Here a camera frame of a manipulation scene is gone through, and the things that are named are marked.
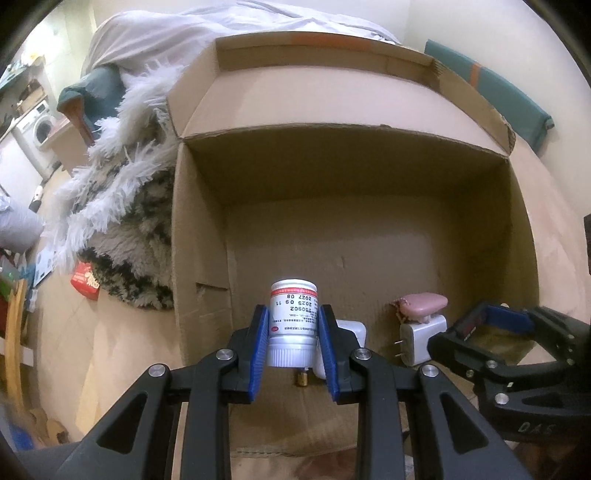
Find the cardboard box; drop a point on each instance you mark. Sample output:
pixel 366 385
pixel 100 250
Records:
pixel 346 221

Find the yellow wooden chair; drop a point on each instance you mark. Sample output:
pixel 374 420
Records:
pixel 14 341

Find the fluffy patterned blanket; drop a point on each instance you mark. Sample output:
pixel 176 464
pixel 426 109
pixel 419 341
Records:
pixel 124 221

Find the white washing machine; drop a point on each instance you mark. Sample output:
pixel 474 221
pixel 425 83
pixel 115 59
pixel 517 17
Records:
pixel 40 127

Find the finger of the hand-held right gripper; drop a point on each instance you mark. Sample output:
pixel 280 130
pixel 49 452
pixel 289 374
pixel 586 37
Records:
pixel 508 319
pixel 455 353

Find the small wooden table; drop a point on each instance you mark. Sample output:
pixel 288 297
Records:
pixel 64 147

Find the small black gold battery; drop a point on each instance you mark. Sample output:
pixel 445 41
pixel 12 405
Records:
pixel 302 379

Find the teal padded cushion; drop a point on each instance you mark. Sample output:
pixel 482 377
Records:
pixel 87 99

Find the white charger plug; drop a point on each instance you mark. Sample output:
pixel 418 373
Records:
pixel 422 341

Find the grey plastic bag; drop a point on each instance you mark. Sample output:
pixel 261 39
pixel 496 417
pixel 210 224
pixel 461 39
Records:
pixel 18 224

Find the white earbuds case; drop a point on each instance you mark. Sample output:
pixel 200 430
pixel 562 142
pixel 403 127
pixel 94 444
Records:
pixel 353 334

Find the white medicine bottle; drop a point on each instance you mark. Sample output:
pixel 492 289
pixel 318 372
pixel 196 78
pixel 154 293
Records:
pixel 293 318

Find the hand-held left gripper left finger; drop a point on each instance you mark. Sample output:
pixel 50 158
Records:
pixel 258 355

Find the pink compact mirror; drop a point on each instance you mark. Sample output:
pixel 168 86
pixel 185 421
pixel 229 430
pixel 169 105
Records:
pixel 422 304

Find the red gift box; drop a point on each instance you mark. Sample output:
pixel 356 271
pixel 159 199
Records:
pixel 85 281

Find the teal cushion with orange stripe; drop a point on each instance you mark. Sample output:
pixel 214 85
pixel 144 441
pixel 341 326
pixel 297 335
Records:
pixel 498 92

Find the white duvet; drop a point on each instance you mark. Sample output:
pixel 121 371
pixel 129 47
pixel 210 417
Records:
pixel 184 27

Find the small black rectangular box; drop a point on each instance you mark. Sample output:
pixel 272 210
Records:
pixel 468 325

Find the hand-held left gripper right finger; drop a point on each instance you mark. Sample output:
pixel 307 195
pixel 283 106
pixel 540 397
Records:
pixel 328 353

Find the bathroom scale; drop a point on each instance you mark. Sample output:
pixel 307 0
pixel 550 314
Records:
pixel 45 263

